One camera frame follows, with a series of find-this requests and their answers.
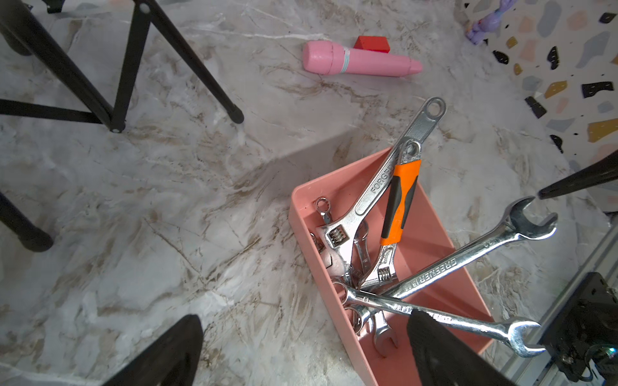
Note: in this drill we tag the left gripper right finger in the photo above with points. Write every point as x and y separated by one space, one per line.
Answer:
442 359

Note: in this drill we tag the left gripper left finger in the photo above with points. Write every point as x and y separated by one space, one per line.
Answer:
171 360

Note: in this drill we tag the long open-end wrench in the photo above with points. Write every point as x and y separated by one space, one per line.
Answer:
510 332
513 226

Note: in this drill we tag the orange handled adjustable wrench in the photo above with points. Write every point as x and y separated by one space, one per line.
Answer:
401 193

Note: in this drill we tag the pink plastic storage box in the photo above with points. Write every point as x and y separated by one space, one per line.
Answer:
424 242

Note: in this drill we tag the large silver adjustable wrench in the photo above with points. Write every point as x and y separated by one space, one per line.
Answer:
338 235

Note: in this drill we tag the size 14 combination wrench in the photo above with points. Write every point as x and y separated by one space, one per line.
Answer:
323 207

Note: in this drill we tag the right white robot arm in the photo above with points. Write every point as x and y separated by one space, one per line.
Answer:
598 173

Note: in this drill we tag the size 16 combination wrench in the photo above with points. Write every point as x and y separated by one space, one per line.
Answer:
384 334

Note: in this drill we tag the small combination wrench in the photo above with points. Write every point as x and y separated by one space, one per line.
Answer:
361 245

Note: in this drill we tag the small red block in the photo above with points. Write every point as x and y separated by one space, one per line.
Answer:
372 43

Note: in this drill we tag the pink toy microphone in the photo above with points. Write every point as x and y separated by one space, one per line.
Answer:
328 58

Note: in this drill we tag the purple toy figure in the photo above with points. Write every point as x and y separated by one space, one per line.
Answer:
489 23

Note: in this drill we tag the black perforated music stand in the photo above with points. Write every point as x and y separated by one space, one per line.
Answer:
162 181

